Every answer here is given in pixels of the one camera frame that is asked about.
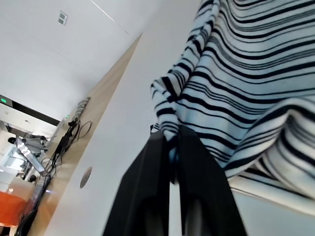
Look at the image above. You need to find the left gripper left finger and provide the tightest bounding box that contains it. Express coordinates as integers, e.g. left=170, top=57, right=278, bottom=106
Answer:
left=102, top=131, right=171, bottom=236

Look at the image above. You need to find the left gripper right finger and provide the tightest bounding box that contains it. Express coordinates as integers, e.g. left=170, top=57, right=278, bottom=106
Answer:
left=171, top=127, right=245, bottom=236

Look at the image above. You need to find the striped T-shirt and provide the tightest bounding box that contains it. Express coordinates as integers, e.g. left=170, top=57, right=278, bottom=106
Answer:
left=150, top=0, right=315, bottom=199

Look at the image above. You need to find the orange chair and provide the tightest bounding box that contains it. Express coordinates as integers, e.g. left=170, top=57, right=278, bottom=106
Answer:
left=0, top=190, right=28, bottom=228

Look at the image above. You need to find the black cable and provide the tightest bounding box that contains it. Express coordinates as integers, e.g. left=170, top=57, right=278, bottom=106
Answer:
left=43, top=117, right=93, bottom=173

